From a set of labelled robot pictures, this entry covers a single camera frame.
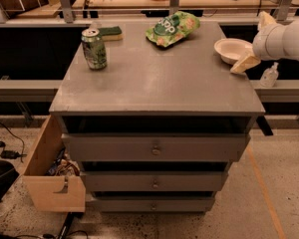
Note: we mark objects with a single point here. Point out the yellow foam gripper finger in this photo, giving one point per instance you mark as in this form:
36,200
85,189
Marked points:
247,61
265,19

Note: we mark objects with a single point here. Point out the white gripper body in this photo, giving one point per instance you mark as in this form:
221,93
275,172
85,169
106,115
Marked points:
264,44

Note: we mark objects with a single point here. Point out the white paper bowl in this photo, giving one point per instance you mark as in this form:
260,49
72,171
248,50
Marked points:
231,49

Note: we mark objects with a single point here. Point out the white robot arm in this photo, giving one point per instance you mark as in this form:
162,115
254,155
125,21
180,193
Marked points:
292,41

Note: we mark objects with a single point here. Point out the green soda can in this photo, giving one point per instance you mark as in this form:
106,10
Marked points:
94,49

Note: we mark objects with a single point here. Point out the clear sanitizer bottle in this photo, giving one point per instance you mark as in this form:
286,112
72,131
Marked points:
270,76

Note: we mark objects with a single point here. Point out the green chip bag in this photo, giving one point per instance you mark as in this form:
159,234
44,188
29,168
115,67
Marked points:
172,28

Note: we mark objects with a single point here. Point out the grey drawer cabinet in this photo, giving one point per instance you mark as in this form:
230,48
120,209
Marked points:
185,90

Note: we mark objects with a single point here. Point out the green yellow sponge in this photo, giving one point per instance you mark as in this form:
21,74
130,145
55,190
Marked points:
111,33

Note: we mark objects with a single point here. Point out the top grey drawer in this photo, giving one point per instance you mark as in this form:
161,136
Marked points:
86,147

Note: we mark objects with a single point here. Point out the grey drawer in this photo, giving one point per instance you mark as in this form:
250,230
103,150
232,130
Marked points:
86,147
154,180
152,204

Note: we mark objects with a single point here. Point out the bottom grey drawer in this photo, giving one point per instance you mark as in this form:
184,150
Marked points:
152,204

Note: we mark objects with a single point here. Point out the middle grey drawer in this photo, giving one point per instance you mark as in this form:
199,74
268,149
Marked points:
154,180

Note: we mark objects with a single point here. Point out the wooden box with clutter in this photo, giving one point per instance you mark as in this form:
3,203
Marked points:
50,189

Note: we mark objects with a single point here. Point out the black power adapter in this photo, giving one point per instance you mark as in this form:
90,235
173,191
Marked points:
10,154

